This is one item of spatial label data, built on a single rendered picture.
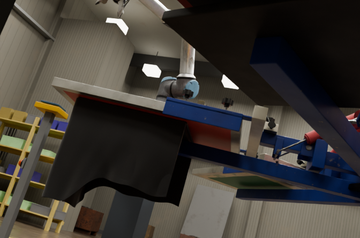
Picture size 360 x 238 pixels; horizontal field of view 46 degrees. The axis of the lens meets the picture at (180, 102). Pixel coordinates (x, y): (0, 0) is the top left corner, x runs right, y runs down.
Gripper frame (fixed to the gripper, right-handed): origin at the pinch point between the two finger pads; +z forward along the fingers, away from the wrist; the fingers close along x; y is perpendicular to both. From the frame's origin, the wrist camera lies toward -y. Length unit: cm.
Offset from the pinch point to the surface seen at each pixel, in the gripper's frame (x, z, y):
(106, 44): 364, -178, 686
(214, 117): -83, 29, -30
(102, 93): -39, 42, -29
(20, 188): -15, 95, 10
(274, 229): -186, -53, 1059
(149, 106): -59, 38, -29
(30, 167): -12, 85, 10
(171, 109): -67, 34, -30
